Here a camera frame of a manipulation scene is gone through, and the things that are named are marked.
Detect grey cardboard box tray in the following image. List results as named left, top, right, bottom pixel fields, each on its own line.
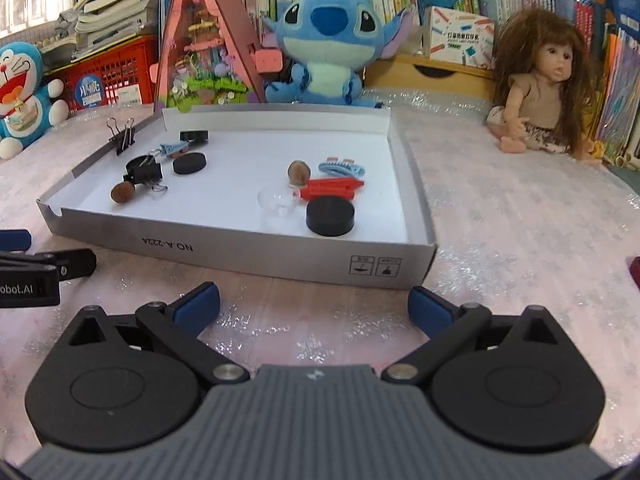
left=36, top=105, right=437, bottom=291

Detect wooden drawer box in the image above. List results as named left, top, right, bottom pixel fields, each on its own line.
left=362, top=52, right=498, bottom=103

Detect small black binder clip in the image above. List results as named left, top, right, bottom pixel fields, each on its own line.
left=106, top=116, right=137, bottom=156

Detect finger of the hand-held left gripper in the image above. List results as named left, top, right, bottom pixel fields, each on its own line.
left=0, top=249, right=97, bottom=281
left=0, top=230, right=32, bottom=252

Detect large black binder clip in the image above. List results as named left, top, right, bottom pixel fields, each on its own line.
left=122, top=152, right=168, bottom=193

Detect pink triangular diorama toy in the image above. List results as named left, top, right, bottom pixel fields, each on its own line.
left=152, top=0, right=283, bottom=111

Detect black round cap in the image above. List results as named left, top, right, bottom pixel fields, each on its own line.
left=125, top=155, right=158, bottom=176

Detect clear plastic dome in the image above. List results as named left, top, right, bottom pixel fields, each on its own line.
left=256, top=185, right=301, bottom=217

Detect doll with brown hair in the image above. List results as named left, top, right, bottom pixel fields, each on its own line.
left=486, top=8, right=608, bottom=168

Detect red plastic peg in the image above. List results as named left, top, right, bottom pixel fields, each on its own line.
left=307, top=177, right=366, bottom=191

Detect red plastic crate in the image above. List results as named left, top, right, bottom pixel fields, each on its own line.
left=42, top=35, right=161, bottom=113

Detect red crayon piece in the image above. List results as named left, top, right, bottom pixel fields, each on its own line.
left=299, top=186, right=358, bottom=201

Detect blue alien plush toy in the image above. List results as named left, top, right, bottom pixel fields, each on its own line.
left=262, top=0, right=416, bottom=109

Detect colourful printed box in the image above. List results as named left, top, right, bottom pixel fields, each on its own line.
left=422, top=6, right=496, bottom=68

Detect blue cat plush toy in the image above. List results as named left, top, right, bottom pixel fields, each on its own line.
left=0, top=41, right=68, bottom=161

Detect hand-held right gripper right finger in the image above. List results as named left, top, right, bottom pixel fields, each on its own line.
left=381, top=286, right=565, bottom=386

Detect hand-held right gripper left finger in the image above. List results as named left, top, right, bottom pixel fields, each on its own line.
left=65, top=282, right=251, bottom=386

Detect stack of books and papers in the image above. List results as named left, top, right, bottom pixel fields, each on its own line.
left=40, top=0, right=163, bottom=68

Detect leaning thin colourful booklets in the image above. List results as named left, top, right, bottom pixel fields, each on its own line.
left=595, top=22, right=640, bottom=158

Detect blue beaded hair clip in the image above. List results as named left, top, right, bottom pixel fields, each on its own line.
left=316, top=157, right=367, bottom=179

